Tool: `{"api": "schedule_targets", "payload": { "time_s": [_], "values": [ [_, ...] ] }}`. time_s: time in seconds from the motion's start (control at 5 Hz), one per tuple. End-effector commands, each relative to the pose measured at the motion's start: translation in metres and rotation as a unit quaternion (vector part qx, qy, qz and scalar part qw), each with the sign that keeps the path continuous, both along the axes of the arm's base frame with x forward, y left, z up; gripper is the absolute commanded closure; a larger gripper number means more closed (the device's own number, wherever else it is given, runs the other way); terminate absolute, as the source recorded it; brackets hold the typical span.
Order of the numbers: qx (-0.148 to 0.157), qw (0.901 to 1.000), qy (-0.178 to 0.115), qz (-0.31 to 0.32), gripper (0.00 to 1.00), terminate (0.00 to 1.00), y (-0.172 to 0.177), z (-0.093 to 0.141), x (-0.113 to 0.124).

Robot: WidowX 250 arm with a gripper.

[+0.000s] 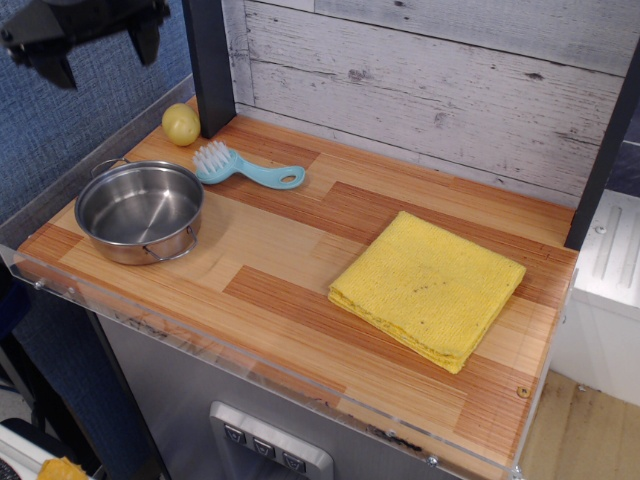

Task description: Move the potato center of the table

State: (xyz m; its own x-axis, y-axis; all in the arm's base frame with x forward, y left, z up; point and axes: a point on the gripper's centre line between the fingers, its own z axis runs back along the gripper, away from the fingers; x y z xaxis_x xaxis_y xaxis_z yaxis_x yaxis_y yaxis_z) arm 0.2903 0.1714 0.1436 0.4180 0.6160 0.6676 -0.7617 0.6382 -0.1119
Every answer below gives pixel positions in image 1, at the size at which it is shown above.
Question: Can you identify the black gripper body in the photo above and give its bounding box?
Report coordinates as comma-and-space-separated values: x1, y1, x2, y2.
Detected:
1, 1, 170, 59

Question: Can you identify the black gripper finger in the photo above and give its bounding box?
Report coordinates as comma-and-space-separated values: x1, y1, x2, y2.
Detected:
34, 53, 77, 89
127, 20, 160, 65

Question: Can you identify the yellow potato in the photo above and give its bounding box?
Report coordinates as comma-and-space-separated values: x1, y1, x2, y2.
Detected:
161, 103, 201, 147

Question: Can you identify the light blue scrub brush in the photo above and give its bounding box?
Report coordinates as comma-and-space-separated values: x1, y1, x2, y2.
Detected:
193, 141, 306, 190

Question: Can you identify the stainless steel pot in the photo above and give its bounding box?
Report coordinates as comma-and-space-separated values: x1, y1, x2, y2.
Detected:
75, 157, 205, 265

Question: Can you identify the clear acrylic edge guard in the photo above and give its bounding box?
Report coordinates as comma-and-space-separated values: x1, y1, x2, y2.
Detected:
1, 238, 575, 479

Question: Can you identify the folded yellow cloth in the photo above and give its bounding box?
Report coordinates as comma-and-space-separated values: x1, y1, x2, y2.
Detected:
328, 211, 526, 374

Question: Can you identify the yellow object bottom left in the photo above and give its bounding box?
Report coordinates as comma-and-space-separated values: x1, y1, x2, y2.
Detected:
36, 457, 89, 480

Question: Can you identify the silver dispenser button panel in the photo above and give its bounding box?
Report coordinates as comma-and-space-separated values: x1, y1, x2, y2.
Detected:
209, 401, 334, 479

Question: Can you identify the white ribbed side cabinet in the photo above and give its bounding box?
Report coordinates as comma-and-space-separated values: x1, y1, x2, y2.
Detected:
551, 190, 639, 405

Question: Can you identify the dark left upright post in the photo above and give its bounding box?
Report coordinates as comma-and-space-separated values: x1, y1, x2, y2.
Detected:
182, 0, 236, 139

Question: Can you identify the dark upright post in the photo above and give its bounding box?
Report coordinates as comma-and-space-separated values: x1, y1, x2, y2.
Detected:
564, 42, 639, 251
182, 0, 236, 139

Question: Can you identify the grey metal side rail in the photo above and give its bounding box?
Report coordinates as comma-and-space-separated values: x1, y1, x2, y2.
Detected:
1, 74, 195, 248

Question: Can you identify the dark right upright post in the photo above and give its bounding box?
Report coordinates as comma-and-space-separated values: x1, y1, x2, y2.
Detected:
564, 42, 639, 251

